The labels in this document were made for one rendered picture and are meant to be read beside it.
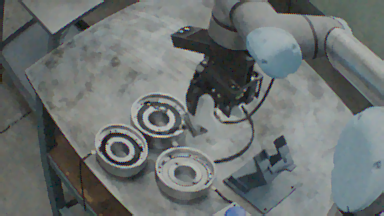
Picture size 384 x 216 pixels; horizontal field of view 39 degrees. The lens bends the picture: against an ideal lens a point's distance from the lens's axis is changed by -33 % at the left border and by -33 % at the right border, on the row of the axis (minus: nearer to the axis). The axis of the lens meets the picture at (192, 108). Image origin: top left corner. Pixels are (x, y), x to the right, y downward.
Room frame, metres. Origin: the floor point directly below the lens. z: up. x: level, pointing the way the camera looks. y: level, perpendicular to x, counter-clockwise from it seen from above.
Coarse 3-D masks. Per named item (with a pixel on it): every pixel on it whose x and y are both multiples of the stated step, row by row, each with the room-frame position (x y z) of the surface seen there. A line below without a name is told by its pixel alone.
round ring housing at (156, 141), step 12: (144, 96) 0.97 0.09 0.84; (156, 96) 0.98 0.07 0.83; (168, 96) 0.98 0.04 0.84; (132, 108) 0.93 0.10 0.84; (180, 108) 0.97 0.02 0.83; (132, 120) 0.91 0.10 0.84; (144, 120) 0.92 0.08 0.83; (156, 120) 0.95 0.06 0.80; (168, 120) 0.94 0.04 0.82; (144, 132) 0.88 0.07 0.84; (180, 132) 0.90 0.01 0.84; (156, 144) 0.88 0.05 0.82; (168, 144) 0.89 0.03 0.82
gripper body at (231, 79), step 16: (224, 48) 0.82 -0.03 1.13; (208, 64) 0.84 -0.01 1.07; (224, 64) 0.84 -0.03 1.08; (240, 64) 0.81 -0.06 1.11; (208, 80) 0.83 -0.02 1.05; (224, 80) 0.82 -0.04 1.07; (240, 80) 0.81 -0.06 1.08; (256, 80) 0.83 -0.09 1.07; (224, 96) 0.81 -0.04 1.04; (240, 96) 0.83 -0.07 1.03; (256, 96) 0.85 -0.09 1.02; (224, 112) 0.80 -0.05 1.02
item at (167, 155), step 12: (168, 156) 0.85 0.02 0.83; (180, 156) 0.86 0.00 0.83; (192, 156) 0.86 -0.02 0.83; (204, 156) 0.86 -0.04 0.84; (156, 168) 0.81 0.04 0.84; (180, 168) 0.84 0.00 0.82; (192, 168) 0.84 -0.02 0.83; (216, 168) 0.84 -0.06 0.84; (156, 180) 0.80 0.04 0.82; (168, 192) 0.77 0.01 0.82; (180, 192) 0.77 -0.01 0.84; (192, 192) 0.77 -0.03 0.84; (204, 192) 0.79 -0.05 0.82
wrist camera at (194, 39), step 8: (176, 32) 0.91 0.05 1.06; (184, 32) 0.90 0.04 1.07; (192, 32) 0.91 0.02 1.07; (200, 32) 0.90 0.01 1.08; (176, 40) 0.90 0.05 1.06; (184, 40) 0.88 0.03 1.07; (192, 40) 0.87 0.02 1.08; (200, 40) 0.87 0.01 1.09; (184, 48) 0.88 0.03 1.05; (192, 48) 0.87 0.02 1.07; (200, 48) 0.86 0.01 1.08; (208, 48) 0.85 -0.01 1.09; (216, 56) 0.84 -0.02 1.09
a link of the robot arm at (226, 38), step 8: (208, 24) 0.85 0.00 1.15; (216, 24) 0.83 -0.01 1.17; (208, 32) 0.84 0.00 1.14; (216, 32) 0.82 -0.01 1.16; (224, 32) 0.82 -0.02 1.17; (232, 32) 0.81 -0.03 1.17; (216, 40) 0.82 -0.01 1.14; (224, 40) 0.82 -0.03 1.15; (232, 40) 0.81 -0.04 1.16; (240, 40) 0.82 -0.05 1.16; (232, 48) 0.81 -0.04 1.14; (240, 48) 0.82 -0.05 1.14
